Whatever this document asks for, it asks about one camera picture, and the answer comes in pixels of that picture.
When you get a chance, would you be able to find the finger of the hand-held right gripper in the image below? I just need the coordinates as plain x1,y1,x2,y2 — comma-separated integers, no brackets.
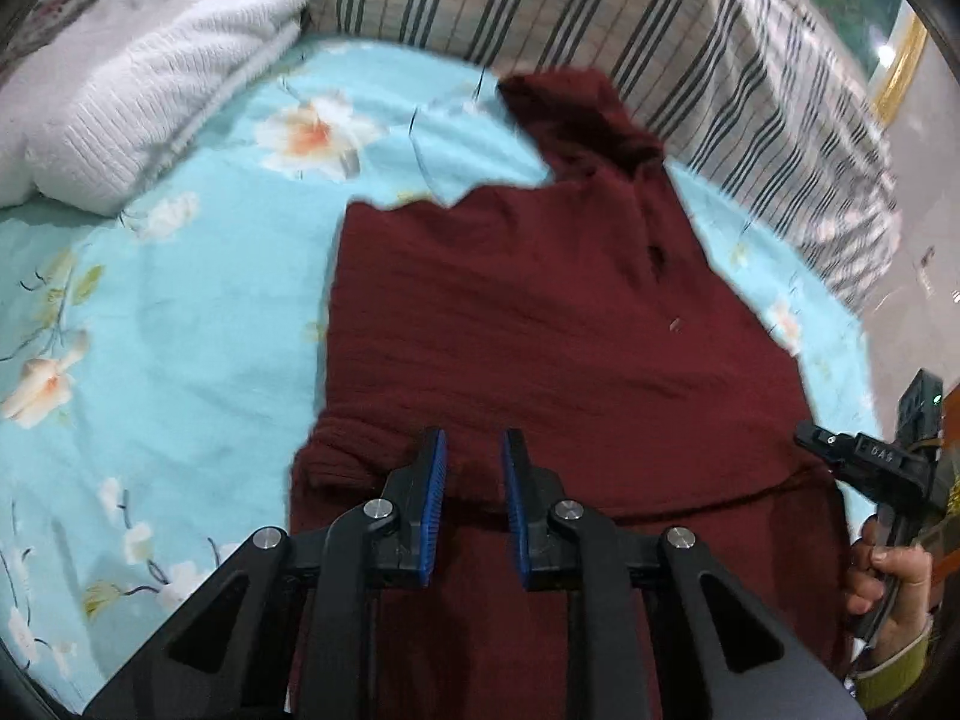
794,422,862,478

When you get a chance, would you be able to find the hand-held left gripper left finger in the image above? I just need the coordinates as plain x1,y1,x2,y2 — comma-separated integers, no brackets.
82,427,449,720

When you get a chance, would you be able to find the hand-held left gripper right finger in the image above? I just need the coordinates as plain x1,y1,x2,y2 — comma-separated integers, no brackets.
500,427,865,720

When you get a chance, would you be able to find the maroon knit sweater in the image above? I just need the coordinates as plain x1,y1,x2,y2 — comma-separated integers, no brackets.
285,69,857,720

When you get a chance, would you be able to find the person's right forearm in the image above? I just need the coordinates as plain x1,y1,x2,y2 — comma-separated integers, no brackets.
850,613,940,715

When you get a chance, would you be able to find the person's right hand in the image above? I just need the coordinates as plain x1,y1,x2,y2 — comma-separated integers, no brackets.
844,516,935,662

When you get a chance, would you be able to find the blue floral bed sheet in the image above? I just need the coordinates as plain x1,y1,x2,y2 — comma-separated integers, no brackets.
0,34,884,713

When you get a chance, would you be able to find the gold framed painting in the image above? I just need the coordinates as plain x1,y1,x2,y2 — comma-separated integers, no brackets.
802,0,931,125

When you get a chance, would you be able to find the plaid striped quilt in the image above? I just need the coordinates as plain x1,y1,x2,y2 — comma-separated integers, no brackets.
180,0,902,310

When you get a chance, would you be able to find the white folded knit blanket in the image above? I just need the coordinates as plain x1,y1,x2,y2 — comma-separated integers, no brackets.
0,0,313,215

